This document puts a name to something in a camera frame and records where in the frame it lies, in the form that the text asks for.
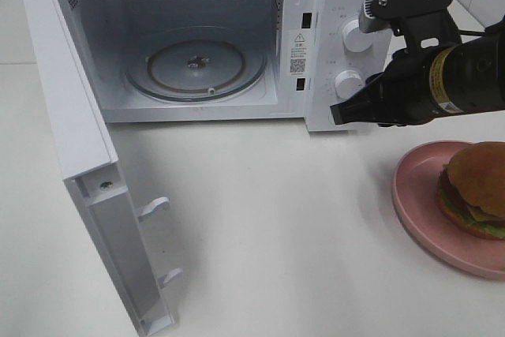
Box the white microwave oven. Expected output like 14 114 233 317
33 0 406 135

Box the black camera cable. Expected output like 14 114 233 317
459 27 490 38

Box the pink speckled plate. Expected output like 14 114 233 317
392 140 504 280

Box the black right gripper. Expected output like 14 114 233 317
331 47 444 125

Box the glass microwave turntable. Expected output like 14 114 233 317
126 26 267 103

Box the white microwave knob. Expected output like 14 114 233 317
342 18 373 53
335 69 365 100

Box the white microwave door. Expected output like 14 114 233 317
24 0 178 336

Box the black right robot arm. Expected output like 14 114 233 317
331 21 504 126

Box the burger with lettuce and cheese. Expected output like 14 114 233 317
436 141 504 241

